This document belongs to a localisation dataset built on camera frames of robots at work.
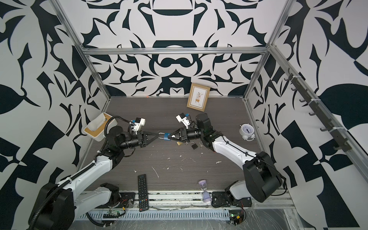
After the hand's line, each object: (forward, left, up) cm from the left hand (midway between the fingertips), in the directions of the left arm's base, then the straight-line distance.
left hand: (159, 134), depth 71 cm
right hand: (-2, -5, -1) cm, 6 cm away
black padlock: (+5, -19, -25) cm, 31 cm away
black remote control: (-21, +10, -23) cm, 33 cm away
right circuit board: (-33, -36, -25) cm, 55 cm away
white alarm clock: (+13, -54, -22) cm, 60 cm away
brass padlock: (+7, -9, -24) cm, 26 cm away
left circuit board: (-30, +24, -24) cm, 45 cm away
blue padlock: (0, -3, -2) cm, 3 cm away
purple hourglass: (-24, -23, -23) cm, 40 cm away
